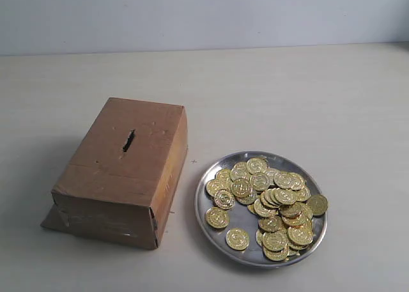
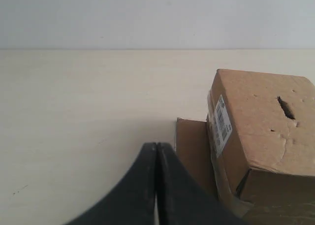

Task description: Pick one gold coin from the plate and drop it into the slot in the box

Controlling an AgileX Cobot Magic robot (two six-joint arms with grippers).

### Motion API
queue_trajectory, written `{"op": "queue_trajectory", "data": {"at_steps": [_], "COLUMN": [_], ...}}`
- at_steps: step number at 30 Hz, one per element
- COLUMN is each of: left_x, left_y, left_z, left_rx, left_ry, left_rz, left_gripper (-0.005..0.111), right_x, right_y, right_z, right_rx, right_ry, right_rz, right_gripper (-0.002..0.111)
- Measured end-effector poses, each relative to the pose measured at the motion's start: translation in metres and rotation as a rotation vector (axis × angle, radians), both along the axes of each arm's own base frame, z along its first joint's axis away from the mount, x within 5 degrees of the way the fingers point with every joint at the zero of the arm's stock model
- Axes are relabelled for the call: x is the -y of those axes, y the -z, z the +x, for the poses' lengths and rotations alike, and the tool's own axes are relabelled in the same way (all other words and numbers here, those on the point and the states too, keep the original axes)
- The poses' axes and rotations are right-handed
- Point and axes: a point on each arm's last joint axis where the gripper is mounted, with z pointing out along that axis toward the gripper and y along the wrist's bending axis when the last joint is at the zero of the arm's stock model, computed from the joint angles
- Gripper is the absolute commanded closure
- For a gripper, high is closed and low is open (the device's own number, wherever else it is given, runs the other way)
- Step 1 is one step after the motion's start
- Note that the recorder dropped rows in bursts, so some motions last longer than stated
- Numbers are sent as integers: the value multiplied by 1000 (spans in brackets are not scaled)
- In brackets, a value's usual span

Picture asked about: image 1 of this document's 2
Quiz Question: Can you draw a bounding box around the gold coin left middle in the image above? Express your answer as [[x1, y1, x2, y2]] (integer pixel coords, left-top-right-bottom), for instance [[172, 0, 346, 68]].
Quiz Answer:
[[213, 189, 236, 210]]

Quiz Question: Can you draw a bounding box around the round steel plate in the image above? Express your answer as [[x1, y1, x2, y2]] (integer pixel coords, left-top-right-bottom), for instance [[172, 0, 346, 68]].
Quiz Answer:
[[192, 151, 328, 270]]

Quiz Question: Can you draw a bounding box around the dull gold coin plate edge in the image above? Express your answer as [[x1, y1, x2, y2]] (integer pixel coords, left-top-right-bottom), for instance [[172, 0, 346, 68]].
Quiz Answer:
[[306, 194, 328, 216]]

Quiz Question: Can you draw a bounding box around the gold coin far left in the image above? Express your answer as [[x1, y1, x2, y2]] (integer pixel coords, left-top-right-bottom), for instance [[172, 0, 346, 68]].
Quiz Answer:
[[206, 179, 228, 197]]

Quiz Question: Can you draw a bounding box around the gold coin bottom front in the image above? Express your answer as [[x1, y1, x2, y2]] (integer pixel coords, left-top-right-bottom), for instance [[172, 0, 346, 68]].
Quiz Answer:
[[226, 227, 250, 251]]

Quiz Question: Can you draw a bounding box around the cardboard box with slot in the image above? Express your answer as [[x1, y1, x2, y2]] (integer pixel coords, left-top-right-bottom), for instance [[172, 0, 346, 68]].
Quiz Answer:
[[42, 98, 188, 250]]

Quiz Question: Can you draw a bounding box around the gold coin lower left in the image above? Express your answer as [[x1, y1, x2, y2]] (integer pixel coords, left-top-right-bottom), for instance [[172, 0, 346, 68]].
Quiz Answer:
[[204, 207, 229, 229]]

